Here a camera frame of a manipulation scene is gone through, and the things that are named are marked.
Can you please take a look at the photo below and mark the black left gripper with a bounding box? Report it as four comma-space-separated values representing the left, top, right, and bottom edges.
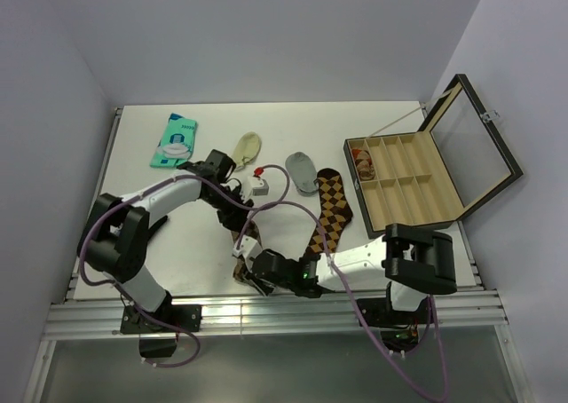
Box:
202, 185, 254, 233

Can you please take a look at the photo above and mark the black blue sock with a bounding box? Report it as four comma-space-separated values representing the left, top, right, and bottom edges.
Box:
147, 216, 169, 242

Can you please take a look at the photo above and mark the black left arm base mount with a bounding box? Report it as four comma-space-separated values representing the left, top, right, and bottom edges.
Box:
120, 304, 202, 335

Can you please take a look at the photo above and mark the black compartment box with lid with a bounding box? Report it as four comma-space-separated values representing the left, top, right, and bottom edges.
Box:
343, 74, 524, 239

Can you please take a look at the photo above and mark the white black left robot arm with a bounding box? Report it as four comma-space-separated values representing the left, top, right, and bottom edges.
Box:
77, 150, 253, 331

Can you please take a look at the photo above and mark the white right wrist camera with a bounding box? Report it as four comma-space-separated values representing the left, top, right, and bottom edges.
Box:
233, 236, 263, 260

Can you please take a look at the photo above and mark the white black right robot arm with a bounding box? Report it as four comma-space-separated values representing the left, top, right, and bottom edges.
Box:
241, 224, 457, 323

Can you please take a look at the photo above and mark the dark brown argyle sock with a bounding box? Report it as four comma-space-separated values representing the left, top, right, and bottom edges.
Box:
304, 168, 353, 257

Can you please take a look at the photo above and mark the tan brown argyle sock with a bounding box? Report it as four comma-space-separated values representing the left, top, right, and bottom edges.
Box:
231, 221, 273, 296

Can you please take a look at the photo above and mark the rolled orange argyle sock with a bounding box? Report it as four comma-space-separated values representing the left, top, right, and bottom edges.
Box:
351, 148, 376, 181

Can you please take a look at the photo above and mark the cream ankle sock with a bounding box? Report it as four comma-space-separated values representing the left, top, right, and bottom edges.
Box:
232, 131, 262, 171

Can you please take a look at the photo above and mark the grey ankle sock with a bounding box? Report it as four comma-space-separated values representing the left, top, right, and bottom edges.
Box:
285, 152, 318, 196

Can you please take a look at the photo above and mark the green patterned sock pair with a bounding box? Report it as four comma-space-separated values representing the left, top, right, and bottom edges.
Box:
149, 114, 198, 169

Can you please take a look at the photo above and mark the aluminium frame rail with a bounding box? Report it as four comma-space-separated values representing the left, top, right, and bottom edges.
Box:
24, 101, 533, 402

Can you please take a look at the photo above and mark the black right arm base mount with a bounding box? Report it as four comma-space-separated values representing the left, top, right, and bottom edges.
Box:
356, 297, 433, 328

